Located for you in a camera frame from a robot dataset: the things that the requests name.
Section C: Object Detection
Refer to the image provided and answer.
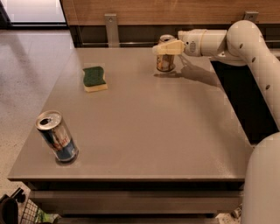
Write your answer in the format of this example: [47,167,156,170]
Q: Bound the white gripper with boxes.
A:
[152,29,206,57]

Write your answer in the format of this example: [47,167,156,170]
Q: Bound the green yellow sponge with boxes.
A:
[83,66,108,92]

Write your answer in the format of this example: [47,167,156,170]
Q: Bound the left metal bracket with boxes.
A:
[104,13,120,48]

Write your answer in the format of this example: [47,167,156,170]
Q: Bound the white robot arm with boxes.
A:
[152,20,280,224]

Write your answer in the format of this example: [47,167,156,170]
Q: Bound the wire basket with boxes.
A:
[19,199,59,224]

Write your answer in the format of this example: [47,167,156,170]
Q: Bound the grey drawer cabinet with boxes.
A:
[30,181,242,224]

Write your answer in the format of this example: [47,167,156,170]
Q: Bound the orange soda can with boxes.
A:
[157,34,175,72]

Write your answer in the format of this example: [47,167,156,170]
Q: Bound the black white striped tool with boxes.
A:
[231,205,242,219]

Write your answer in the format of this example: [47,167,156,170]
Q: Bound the black object bottom left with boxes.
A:
[0,187,25,224]

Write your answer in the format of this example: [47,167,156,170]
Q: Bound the right metal bracket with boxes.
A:
[243,11,259,23]

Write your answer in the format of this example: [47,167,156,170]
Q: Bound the redbull can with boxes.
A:
[35,110,78,163]

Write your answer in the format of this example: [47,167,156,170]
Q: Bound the metal bracket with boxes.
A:
[243,11,259,23]
[104,13,120,48]

